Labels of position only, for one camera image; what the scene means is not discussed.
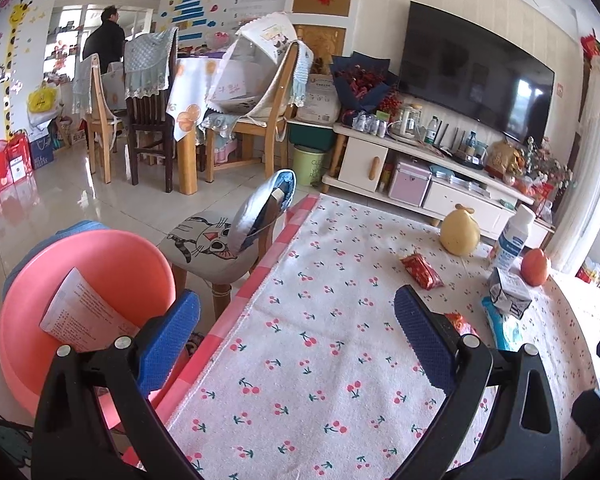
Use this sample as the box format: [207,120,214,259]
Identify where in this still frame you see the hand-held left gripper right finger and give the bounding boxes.
[394,285,563,480]

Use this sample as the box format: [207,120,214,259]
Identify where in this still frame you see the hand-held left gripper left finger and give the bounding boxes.
[32,289,202,480]

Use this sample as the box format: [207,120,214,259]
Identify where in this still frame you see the red snack wrapper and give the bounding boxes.
[444,312,480,338]

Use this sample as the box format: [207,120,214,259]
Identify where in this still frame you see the white paper sheet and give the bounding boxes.
[39,267,142,353]

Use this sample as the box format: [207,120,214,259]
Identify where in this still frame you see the pink plastic basin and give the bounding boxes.
[0,229,191,418]

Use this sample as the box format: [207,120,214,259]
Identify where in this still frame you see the crushed grey milk carton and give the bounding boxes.
[487,267,533,320]

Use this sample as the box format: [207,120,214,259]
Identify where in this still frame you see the green trash bin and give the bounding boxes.
[291,145,327,187]

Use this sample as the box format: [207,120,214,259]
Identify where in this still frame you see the small red snack packet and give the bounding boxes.
[399,253,445,290]

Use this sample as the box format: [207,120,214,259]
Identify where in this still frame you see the blue wrapper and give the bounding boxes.
[481,296,523,352]

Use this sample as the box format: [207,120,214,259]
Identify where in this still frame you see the cat-print cushion chair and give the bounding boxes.
[157,169,297,306]

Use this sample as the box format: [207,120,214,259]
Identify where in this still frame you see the orange round fruit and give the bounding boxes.
[521,248,551,287]

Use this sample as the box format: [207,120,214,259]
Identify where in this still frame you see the yellow pomelo fruit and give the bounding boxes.
[440,204,481,256]

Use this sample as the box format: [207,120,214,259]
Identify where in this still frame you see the white plastic bottle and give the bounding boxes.
[487,204,536,272]

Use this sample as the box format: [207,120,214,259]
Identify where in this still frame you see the blue plastic stool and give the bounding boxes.
[0,220,98,286]

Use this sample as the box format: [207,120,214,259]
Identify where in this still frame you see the pink storage case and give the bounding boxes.
[389,157,432,207]

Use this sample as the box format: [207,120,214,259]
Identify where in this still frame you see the white television cabinet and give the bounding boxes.
[322,122,556,241]

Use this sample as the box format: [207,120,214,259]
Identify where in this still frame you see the black router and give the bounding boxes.
[437,122,486,167]

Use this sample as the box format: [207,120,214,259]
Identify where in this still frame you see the golden ornament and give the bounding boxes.
[484,140,523,181]

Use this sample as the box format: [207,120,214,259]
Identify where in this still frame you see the artificial flowers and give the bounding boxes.
[522,136,576,191]

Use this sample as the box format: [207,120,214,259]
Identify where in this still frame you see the dark wooden chair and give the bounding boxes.
[124,27,178,193]

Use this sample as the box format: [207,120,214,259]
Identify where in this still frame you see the light wooden chair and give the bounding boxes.
[205,42,301,183]
[72,54,127,184]

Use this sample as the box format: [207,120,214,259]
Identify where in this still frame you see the glass electric kettle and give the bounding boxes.
[390,105,426,141]

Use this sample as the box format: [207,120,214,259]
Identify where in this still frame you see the pack of small bottles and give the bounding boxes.
[352,112,391,137]

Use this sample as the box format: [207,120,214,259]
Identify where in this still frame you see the white and blue gift bag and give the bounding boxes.
[29,135,55,167]

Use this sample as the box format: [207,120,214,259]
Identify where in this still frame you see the green storage box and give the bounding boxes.
[287,122,337,150]

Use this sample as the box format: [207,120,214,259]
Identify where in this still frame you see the dining table with orange-print cloth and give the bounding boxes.
[167,57,236,196]

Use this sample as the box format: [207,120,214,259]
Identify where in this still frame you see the white sack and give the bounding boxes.
[297,74,342,125]

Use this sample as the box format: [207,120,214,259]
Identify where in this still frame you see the dark blue flower bouquet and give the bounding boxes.
[329,51,400,113]

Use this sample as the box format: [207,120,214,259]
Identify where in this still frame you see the pale green lace chair cover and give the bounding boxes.
[72,54,101,116]
[124,27,178,101]

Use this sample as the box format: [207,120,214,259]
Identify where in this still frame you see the yellow bag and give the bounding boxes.
[27,82,61,115]

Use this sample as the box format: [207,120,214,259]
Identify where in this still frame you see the black flat television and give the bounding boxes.
[397,1,556,145]

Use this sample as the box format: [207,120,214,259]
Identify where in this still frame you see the white food cover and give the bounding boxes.
[206,11,297,116]

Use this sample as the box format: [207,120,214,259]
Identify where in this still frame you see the light blue lace cloth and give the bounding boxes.
[292,45,313,108]

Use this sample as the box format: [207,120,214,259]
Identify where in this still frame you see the giraffe height chart sticker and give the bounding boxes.
[2,0,33,141]

